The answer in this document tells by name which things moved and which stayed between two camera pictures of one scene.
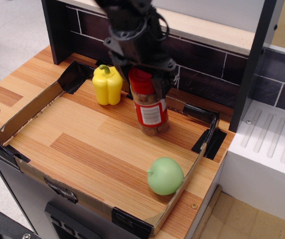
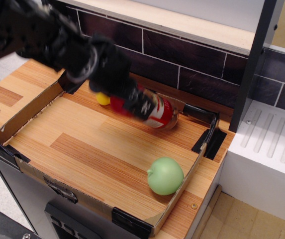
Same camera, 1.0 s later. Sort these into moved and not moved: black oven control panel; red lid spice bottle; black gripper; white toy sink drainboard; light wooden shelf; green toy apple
Moved: red lid spice bottle; black gripper
Not moved: white toy sink drainboard; black oven control panel; green toy apple; light wooden shelf
